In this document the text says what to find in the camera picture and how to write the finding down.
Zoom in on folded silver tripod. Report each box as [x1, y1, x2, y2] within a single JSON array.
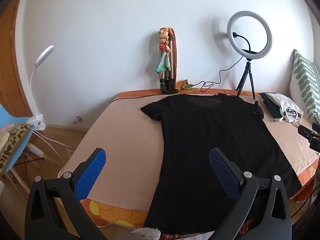
[[160, 31, 179, 95]]

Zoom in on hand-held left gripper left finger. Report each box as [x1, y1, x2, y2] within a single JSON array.
[[24, 148, 108, 240]]

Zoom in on white cloth bag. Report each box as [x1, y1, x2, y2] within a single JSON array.
[[265, 93, 304, 125]]

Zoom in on colourful scarf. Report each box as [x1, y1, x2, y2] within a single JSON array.
[[155, 27, 178, 79]]

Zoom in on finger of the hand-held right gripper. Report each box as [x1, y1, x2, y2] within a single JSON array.
[[297, 125, 316, 140]]

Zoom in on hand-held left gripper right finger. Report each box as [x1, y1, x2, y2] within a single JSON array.
[[209, 147, 292, 240]]

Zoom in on peach blanket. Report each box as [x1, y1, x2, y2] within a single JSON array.
[[57, 90, 320, 212]]

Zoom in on small patterned cloth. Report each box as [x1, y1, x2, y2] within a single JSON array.
[[176, 79, 194, 91]]

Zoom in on white ring light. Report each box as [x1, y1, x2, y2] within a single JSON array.
[[226, 10, 273, 61]]

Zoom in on black cable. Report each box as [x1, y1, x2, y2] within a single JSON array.
[[110, 55, 244, 104]]

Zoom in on dark green folded cloth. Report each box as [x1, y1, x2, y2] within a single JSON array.
[[259, 92, 284, 118]]

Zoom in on black tripod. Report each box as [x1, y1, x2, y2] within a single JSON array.
[[236, 59, 256, 100]]

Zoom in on white power strip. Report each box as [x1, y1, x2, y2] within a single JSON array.
[[27, 142, 45, 159]]

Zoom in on black t-shirt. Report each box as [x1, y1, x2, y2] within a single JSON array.
[[140, 93, 302, 235]]

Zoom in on wooden door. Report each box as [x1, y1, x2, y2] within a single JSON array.
[[0, 0, 33, 118]]

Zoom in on white clip lamp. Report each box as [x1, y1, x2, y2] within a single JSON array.
[[26, 45, 54, 131]]

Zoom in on patterned clothes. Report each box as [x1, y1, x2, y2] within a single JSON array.
[[285, 107, 300, 123]]

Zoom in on white cable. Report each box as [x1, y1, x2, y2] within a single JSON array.
[[32, 129, 73, 153]]

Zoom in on white fluffy cloth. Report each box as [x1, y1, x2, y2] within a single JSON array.
[[131, 227, 161, 240]]

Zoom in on green patterned pillow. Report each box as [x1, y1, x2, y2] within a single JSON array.
[[289, 49, 320, 125]]

